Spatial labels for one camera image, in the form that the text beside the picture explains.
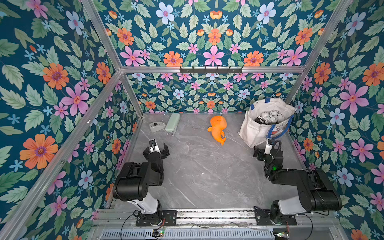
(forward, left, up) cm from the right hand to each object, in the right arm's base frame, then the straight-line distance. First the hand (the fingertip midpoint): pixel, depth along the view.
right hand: (267, 145), depth 92 cm
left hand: (-2, +69, +3) cm, 69 cm away
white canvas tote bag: (+5, +8, +5) cm, 11 cm away
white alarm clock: (+21, -7, +4) cm, 22 cm away
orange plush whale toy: (+17, +30, 0) cm, 35 cm away
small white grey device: (+18, +76, -3) cm, 78 cm away
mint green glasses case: (+22, +64, -4) cm, 68 cm away
